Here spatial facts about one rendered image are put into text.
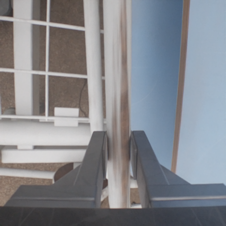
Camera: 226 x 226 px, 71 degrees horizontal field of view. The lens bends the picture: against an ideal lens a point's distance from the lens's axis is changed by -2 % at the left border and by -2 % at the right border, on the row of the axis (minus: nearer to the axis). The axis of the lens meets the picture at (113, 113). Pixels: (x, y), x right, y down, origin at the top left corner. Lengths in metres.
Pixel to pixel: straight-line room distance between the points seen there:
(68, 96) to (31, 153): 0.46
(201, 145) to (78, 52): 0.68
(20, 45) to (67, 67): 0.45
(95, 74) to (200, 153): 0.17
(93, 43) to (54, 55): 0.54
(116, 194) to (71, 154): 0.21
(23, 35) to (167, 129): 0.30
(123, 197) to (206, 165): 0.09
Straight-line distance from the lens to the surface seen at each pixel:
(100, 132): 0.15
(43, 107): 0.71
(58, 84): 0.78
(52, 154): 0.36
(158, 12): 0.28
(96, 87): 0.25
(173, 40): 0.29
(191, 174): 0.19
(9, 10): 0.50
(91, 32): 0.25
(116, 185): 0.17
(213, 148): 0.19
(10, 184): 1.00
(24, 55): 0.33
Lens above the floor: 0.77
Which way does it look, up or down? 72 degrees down
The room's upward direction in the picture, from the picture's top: 139 degrees clockwise
